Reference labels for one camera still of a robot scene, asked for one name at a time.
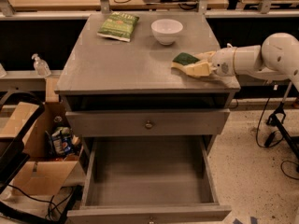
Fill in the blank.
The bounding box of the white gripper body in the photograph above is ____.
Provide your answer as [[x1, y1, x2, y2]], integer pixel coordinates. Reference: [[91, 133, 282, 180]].
[[212, 47, 236, 77]]

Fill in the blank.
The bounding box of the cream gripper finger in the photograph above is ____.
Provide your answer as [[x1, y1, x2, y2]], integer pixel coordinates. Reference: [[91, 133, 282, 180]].
[[184, 62, 211, 77], [195, 51, 216, 61]]

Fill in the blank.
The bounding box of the green and yellow sponge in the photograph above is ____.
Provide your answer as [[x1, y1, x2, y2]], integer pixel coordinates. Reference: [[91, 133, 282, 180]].
[[171, 52, 199, 72]]

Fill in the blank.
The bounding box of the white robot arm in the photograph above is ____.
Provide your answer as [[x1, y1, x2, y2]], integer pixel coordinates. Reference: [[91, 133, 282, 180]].
[[183, 33, 299, 91]]

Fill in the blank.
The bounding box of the grey wooden drawer cabinet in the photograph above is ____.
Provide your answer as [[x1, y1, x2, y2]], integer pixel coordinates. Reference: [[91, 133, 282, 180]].
[[54, 11, 241, 224]]

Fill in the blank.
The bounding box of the open grey middle drawer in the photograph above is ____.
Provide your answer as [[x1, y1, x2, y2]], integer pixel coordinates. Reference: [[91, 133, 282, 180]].
[[68, 136, 231, 224]]

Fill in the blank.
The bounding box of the grey upper drawer with knob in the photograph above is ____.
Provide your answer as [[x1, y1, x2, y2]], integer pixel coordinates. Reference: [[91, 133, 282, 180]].
[[66, 109, 230, 137]]

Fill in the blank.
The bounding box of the white ceramic bowl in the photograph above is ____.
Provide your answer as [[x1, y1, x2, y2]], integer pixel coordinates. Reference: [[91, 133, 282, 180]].
[[151, 19, 183, 46]]

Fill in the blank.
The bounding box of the black stand base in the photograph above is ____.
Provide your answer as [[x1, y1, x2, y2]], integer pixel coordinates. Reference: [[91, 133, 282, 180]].
[[266, 81, 299, 173]]

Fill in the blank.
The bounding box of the green chip bag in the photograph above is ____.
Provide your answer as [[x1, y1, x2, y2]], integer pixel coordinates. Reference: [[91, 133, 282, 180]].
[[97, 11, 139, 42]]

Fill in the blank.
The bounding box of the blue snack package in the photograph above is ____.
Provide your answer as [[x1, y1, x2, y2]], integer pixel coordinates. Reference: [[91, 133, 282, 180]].
[[50, 127, 73, 156]]

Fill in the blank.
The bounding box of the clear sanitizer pump bottle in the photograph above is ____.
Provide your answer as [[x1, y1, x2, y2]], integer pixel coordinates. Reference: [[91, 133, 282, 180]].
[[32, 53, 51, 77]]

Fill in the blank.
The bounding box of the open cardboard box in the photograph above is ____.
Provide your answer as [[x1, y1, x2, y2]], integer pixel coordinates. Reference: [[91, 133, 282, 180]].
[[12, 77, 85, 195]]

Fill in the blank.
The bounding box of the black floor cable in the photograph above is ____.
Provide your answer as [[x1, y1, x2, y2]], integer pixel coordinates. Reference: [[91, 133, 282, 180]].
[[255, 91, 299, 181]]

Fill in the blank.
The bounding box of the black chair frame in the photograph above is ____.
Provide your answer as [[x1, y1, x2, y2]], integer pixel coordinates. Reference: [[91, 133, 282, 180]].
[[0, 90, 45, 193]]

